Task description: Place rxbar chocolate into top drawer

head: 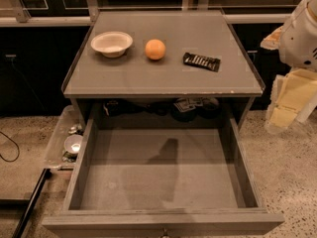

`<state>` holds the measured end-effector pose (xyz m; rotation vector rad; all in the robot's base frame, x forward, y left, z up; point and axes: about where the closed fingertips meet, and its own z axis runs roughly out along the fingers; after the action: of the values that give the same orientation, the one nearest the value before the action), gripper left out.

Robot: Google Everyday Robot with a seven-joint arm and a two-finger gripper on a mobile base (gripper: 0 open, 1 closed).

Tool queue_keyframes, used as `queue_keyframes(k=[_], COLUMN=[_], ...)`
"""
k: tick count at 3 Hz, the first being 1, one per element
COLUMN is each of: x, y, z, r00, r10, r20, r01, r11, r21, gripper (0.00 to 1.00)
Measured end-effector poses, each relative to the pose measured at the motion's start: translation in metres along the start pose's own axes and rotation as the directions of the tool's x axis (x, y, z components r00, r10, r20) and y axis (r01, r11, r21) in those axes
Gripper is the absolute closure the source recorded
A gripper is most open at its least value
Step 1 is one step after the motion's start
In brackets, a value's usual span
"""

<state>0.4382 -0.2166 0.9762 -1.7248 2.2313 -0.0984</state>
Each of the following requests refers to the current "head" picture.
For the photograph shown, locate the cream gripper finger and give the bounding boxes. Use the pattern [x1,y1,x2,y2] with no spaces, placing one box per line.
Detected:
[261,27,282,50]
[268,68,317,128]

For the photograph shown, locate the black cable on floor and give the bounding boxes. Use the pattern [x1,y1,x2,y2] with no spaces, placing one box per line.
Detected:
[0,131,21,163]

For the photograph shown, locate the small white bowl in bin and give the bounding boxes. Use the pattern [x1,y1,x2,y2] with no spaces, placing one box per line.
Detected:
[64,134,83,155]

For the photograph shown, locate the clear plastic bin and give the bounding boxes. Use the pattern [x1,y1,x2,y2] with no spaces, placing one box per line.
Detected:
[44,105,84,170]

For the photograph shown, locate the black metal bar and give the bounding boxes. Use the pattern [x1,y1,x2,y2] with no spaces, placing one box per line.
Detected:
[0,169,52,238]

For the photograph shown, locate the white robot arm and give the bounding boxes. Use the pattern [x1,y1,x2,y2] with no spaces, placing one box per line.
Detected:
[261,0,317,134]

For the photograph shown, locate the orange fruit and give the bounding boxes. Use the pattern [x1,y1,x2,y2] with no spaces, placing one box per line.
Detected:
[145,39,165,60]

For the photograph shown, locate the black rxbar chocolate wrapper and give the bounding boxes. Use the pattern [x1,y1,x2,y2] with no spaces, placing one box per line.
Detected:
[182,53,221,72]

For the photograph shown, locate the white paper bowl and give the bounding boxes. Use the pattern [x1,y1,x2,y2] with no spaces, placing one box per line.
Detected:
[90,32,133,59]

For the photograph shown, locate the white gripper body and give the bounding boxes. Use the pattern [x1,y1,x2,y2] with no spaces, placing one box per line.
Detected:
[277,15,317,70]

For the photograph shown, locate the grey wooden cabinet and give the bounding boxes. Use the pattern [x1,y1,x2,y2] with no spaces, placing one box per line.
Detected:
[62,10,264,123]

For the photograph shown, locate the open grey top drawer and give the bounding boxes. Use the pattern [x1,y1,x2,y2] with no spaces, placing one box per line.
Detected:
[43,105,284,238]

